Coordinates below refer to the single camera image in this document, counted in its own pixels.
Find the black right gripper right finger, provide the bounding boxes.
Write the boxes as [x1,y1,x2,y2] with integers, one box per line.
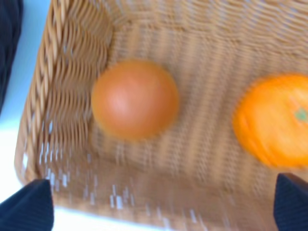
[273,173,308,231]

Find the orange tangerine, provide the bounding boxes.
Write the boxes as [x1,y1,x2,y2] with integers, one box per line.
[233,73,308,167]

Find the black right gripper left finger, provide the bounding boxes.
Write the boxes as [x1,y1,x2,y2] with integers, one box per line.
[0,179,54,231]

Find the light brown wicker basket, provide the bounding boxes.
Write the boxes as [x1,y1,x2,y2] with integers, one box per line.
[14,0,308,231]

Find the red orange peach fruit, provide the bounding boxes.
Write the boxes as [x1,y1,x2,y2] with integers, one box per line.
[91,60,180,141]

